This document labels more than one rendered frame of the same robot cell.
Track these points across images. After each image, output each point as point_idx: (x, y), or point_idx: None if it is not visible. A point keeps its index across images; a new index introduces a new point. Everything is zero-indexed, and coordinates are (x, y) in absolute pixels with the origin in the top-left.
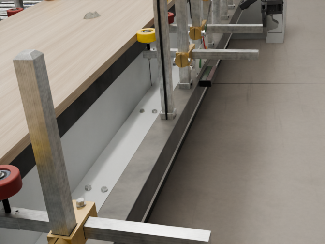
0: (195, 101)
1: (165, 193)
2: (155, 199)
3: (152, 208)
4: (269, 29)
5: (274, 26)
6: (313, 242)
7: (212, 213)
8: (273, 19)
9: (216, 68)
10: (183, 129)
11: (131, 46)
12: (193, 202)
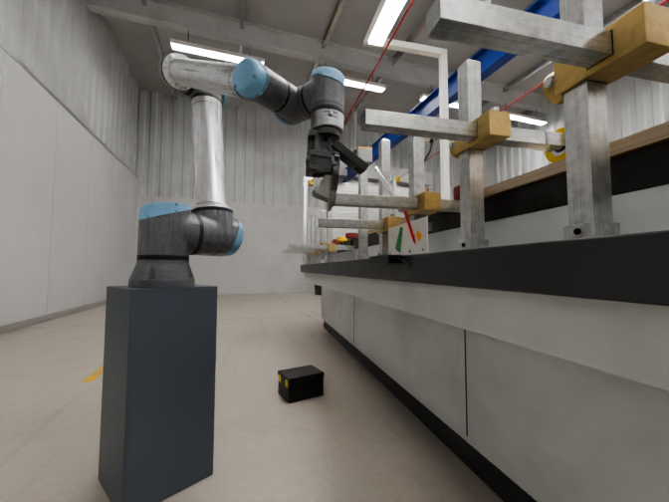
0: (372, 271)
1: (482, 490)
2: (471, 464)
3: (460, 456)
4: (324, 199)
5: (316, 194)
6: (239, 474)
7: (385, 477)
8: (321, 184)
9: (384, 255)
10: (356, 273)
11: (431, 218)
12: (428, 488)
